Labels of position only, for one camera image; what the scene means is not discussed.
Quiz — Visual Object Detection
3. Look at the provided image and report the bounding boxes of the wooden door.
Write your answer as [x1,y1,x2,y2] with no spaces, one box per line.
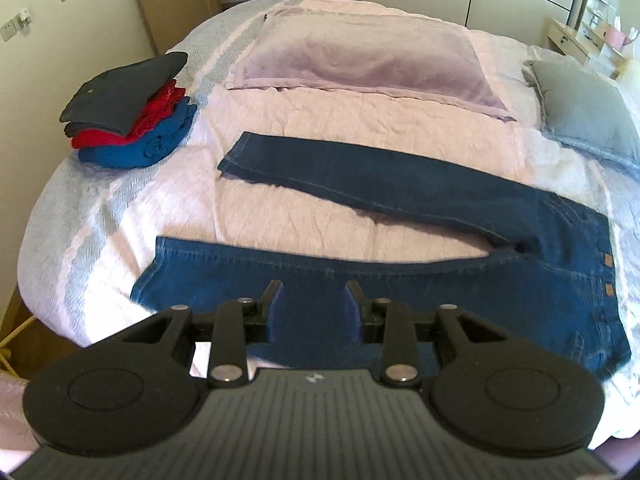
[127,0,222,57]

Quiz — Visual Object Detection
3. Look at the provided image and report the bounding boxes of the pink box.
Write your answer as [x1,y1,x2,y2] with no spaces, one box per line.
[604,26,637,52]

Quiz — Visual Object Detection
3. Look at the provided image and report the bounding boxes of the folded dark navy garment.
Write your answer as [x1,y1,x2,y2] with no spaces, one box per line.
[59,51,189,137]

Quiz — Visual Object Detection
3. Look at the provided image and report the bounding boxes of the grey cushion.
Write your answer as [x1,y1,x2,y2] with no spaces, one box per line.
[523,59,640,181]

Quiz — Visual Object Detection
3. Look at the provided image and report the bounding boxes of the folded red garment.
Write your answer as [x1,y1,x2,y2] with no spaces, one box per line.
[71,81,187,150]

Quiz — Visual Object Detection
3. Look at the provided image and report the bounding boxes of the blue denim jeans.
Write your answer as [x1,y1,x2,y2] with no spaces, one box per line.
[131,131,632,382]

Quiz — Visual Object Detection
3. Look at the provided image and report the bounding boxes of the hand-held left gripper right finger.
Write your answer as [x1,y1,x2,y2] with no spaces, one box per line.
[345,280,507,389]

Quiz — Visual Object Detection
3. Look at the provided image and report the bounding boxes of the folded blue garment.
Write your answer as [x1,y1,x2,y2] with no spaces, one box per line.
[77,99,199,169]

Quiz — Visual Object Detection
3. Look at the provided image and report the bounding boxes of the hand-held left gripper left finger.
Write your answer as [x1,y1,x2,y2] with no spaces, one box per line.
[118,280,286,389]

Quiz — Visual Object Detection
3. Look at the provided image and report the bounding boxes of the bed with pink cover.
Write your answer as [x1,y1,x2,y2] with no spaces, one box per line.
[17,0,640,442]

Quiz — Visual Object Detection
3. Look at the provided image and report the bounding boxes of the cream dressing table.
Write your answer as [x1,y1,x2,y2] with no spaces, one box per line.
[544,16,632,78]

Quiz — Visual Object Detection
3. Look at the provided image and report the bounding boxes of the lilac pillow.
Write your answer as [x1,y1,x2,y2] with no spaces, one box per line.
[225,6,517,122]

